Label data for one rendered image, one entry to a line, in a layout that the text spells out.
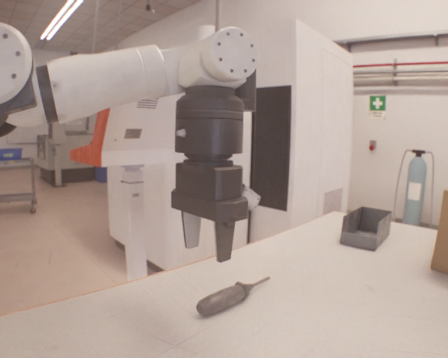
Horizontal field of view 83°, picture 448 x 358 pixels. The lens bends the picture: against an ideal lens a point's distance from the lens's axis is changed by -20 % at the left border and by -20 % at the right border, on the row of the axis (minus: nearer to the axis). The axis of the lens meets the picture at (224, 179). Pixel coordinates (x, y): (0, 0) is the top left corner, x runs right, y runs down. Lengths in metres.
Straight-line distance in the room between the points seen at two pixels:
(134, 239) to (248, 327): 1.34
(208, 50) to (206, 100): 0.06
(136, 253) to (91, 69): 1.50
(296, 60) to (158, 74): 2.36
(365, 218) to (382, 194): 3.90
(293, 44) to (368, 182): 2.84
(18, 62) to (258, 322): 0.44
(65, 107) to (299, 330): 0.41
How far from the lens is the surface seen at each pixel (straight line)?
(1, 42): 0.31
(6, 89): 0.30
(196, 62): 0.38
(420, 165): 4.21
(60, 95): 0.33
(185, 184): 0.40
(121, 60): 0.34
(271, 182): 2.75
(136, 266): 1.79
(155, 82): 0.35
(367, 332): 0.48
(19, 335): 0.48
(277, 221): 2.76
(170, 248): 2.39
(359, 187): 4.98
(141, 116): 1.24
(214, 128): 0.36
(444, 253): 0.74
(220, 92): 0.38
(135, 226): 1.71
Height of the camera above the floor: 1.18
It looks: 8 degrees down
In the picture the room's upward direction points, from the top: 2 degrees clockwise
